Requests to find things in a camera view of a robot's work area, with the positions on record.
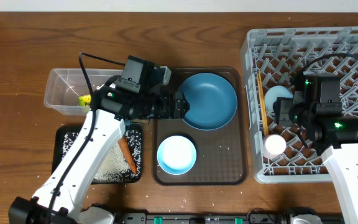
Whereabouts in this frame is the light blue rice bowl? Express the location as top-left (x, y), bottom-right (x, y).
top-left (157, 135), bottom-right (197, 175)

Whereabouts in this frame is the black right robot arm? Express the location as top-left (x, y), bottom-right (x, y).
top-left (273, 74), bottom-right (358, 223)

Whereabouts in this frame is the orange carrot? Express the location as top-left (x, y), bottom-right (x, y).
top-left (118, 136), bottom-right (137, 174)

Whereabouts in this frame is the black tray bin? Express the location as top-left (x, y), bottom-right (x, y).
top-left (52, 124), bottom-right (142, 184)

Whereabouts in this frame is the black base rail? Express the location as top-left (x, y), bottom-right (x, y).
top-left (114, 213), bottom-right (290, 224)

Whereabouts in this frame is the light blue cup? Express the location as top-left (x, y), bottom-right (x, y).
top-left (264, 86), bottom-right (293, 111)

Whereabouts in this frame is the pink cup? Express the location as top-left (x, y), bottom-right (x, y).
top-left (263, 134), bottom-right (287, 159)

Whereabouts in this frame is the clear plastic bin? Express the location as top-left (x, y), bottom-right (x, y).
top-left (44, 68), bottom-right (127, 116)

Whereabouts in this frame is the brown serving tray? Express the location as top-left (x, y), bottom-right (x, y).
top-left (153, 67), bottom-right (247, 185)

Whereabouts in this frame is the dark blue plate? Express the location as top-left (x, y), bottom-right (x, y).
top-left (178, 73), bottom-right (237, 131)

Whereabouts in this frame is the yellow snack wrapper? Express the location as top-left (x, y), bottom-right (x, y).
top-left (78, 95), bottom-right (91, 107)

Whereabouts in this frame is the grey dishwasher rack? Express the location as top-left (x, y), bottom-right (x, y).
top-left (241, 27), bottom-right (358, 184)

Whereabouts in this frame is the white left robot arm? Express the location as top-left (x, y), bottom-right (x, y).
top-left (8, 55), bottom-right (190, 223)

